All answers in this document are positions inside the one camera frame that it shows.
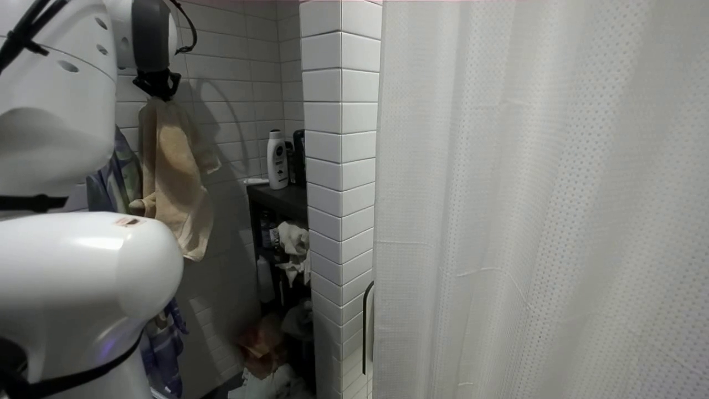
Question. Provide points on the dark green bottle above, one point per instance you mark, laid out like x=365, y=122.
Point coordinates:
x=298, y=159

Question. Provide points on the beige bath towel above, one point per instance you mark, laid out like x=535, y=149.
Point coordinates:
x=173, y=169

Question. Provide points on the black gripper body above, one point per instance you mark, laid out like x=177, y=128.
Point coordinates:
x=151, y=36

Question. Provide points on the white lotion bottle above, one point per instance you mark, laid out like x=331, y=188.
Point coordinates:
x=279, y=159

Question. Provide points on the black shelf rack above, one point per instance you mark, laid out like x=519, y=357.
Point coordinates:
x=281, y=200

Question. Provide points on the orange brown box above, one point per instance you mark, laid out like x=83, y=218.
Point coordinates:
x=260, y=344

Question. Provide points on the white shower curtain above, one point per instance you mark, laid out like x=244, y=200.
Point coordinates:
x=546, y=208

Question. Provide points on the grey white crumpled cloth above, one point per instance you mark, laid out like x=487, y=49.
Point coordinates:
x=291, y=244

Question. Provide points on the colourful patterned hanging towel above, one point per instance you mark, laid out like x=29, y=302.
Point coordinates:
x=118, y=179

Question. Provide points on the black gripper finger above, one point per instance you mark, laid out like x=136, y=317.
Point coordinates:
x=147, y=83
x=170, y=86

